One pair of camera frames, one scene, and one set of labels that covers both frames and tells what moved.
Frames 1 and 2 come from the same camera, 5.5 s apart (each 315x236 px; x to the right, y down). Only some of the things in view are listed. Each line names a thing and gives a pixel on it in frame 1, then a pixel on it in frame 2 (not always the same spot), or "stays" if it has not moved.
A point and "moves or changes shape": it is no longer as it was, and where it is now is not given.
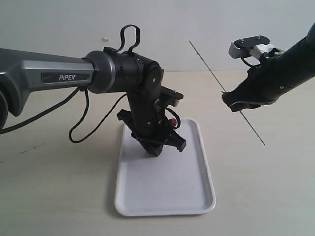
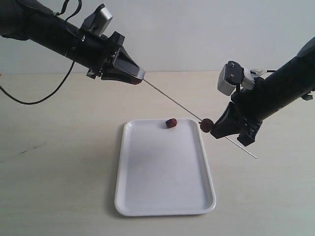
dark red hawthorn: (152, 149) moves or changes shape
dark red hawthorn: (173, 122) stays
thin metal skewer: (224, 91) → (226, 137)
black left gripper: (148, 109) → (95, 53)
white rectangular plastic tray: (173, 183) stays
